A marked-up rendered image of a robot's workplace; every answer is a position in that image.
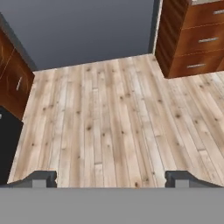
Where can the black appliance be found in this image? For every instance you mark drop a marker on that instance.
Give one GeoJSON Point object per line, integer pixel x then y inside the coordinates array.
{"type": "Point", "coordinates": [8, 145]}

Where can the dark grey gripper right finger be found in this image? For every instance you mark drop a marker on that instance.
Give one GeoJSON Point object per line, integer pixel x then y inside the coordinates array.
{"type": "Point", "coordinates": [180, 176]}

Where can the brown wooden cupboard run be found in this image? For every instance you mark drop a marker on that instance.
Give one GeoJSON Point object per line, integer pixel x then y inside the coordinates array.
{"type": "Point", "coordinates": [14, 84]}

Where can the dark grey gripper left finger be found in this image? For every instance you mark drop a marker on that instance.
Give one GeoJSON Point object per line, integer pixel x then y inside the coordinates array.
{"type": "Point", "coordinates": [40, 176]}

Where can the brown wooden drawer cabinet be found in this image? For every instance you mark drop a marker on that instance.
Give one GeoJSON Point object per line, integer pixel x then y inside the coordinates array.
{"type": "Point", "coordinates": [192, 43]}

